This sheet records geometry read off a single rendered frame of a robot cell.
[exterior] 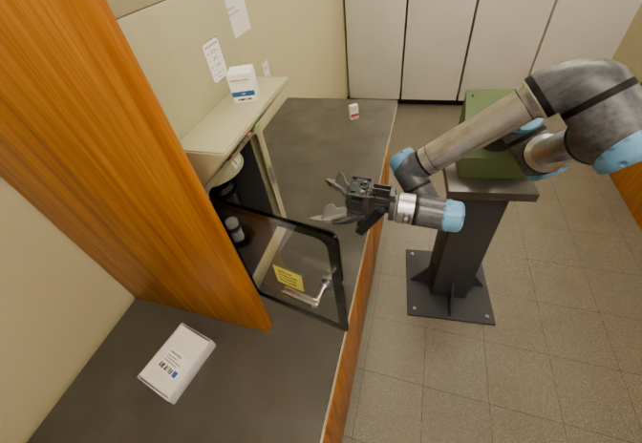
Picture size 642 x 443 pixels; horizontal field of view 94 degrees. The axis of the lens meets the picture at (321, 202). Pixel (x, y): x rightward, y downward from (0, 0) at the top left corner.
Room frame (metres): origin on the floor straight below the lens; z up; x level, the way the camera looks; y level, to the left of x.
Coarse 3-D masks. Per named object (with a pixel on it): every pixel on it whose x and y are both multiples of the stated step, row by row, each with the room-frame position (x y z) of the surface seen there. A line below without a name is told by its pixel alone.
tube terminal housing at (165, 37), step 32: (192, 0) 0.68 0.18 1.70; (224, 0) 0.78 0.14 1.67; (128, 32) 0.52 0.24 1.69; (160, 32) 0.58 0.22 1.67; (192, 32) 0.65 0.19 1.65; (224, 32) 0.75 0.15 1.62; (160, 64) 0.55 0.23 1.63; (192, 64) 0.62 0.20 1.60; (160, 96) 0.52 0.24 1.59; (192, 96) 0.59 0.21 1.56; (224, 96) 0.68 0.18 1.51; (192, 128) 0.56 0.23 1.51; (256, 128) 0.76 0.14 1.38
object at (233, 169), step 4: (240, 156) 0.70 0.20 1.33; (236, 160) 0.67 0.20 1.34; (240, 160) 0.68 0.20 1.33; (232, 164) 0.65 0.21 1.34; (236, 164) 0.66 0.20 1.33; (240, 164) 0.67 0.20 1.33; (228, 168) 0.64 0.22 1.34; (232, 168) 0.65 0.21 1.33; (236, 168) 0.65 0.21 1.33; (240, 168) 0.66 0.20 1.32; (224, 172) 0.63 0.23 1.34; (228, 172) 0.64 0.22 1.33; (232, 172) 0.64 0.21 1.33; (236, 172) 0.65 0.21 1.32; (224, 176) 0.62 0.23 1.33; (228, 176) 0.63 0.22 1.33; (232, 176) 0.63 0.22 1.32; (220, 180) 0.61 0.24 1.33; (224, 180) 0.62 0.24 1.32; (216, 184) 0.61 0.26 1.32; (220, 184) 0.61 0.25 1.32
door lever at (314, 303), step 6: (288, 288) 0.35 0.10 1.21; (324, 288) 0.34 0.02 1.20; (288, 294) 0.34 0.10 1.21; (294, 294) 0.33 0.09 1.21; (300, 294) 0.33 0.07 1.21; (306, 294) 0.33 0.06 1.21; (318, 294) 0.33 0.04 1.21; (300, 300) 0.32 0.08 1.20; (306, 300) 0.32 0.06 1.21; (312, 300) 0.31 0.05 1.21; (318, 300) 0.31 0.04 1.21; (312, 306) 0.30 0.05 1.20; (318, 306) 0.30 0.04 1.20
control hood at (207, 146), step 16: (272, 80) 0.73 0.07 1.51; (288, 80) 0.73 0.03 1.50; (272, 96) 0.65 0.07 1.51; (224, 112) 0.60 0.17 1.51; (240, 112) 0.59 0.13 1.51; (256, 112) 0.58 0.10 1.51; (208, 128) 0.54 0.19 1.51; (224, 128) 0.53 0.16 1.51; (240, 128) 0.52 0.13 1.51; (192, 144) 0.49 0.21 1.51; (208, 144) 0.48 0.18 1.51; (224, 144) 0.47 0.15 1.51; (192, 160) 0.47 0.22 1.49; (208, 160) 0.46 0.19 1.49; (224, 160) 0.45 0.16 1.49; (208, 176) 0.46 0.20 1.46
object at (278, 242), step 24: (240, 216) 0.44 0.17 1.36; (264, 216) 0.40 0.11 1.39; (240, 240) 0.46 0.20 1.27; (264, 240) 0.41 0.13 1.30; (288, 240) 0.38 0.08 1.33; (312, 240) 0.35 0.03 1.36; (336, 240) 0.33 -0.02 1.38; (264, 264) 0.43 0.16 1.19; (288, 264) 0.39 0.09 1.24; (312, 264) 0.35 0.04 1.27; (336, 264) 0.32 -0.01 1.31; (264, 288) 0.46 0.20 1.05; (312, 288) 0.36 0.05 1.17; (336, 288) 0.33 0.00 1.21; (312, 312) 0.37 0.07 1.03; (336, 312) 0.33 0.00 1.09
